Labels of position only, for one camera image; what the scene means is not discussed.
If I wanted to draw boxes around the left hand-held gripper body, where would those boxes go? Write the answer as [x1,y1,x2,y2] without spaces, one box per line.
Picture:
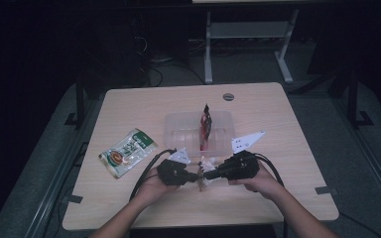
[156,147,192,186]

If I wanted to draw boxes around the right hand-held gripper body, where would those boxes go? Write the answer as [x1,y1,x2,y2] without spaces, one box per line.
[221,130,266,181]

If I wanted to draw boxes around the small clear snack packet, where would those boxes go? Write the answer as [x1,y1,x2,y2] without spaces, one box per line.
[196,156,218,192]

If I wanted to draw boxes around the clear plastic container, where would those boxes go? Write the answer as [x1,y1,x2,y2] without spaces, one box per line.
[163,110,236,159]

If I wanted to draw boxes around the red black snack packet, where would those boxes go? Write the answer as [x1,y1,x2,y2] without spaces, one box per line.
[198,103,213,152]

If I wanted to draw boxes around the green white snack packet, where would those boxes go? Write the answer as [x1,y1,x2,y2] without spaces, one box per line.
[97,128,159,179]

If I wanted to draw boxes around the person's left hand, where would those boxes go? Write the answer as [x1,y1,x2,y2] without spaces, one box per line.
[137,174,181,206]

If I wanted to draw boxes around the person's right hand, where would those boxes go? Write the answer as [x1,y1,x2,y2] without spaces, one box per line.
[227,161,281,201]

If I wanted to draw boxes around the grey tape strip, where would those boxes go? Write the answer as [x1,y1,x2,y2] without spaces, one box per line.
[61,194,84,204]
[315,185,339,196]

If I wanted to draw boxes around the black metal stand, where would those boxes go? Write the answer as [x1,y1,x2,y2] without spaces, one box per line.
[346,69,375,129]
[63,74,87,129]

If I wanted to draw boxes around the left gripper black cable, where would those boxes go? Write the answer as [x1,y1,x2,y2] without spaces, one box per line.
[128,148,178,202]

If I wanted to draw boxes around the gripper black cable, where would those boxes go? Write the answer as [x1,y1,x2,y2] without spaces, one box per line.
[252,152,290,238]
[128,148,178,202]

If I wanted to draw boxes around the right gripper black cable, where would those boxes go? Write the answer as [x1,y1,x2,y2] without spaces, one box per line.
[252,152,290,238]

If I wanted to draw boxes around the black floor cables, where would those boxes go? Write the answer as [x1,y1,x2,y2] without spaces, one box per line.
[141,56,206,87]

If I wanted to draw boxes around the white metal desk frame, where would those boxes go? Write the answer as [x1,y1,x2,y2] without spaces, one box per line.
[203,9,301,85]

